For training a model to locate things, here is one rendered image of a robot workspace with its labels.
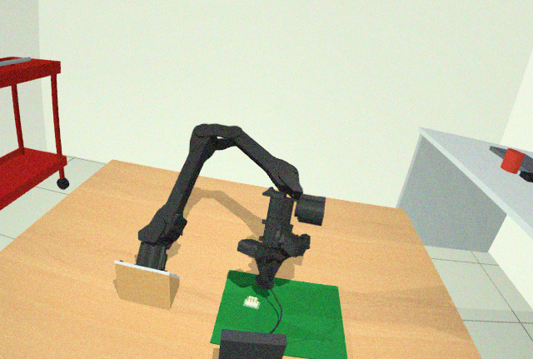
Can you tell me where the green circuit board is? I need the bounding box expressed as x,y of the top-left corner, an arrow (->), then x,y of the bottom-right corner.
210,270 -> 347,359

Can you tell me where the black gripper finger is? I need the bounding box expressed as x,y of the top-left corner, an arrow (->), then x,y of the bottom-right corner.
271,252 -> 291,277
254,257 -> 276,282

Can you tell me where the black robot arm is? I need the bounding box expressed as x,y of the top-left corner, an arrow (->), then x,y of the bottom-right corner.
134,123 -> 326,271

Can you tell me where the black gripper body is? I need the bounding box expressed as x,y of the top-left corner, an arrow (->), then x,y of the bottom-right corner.
237,216 -> 294,259

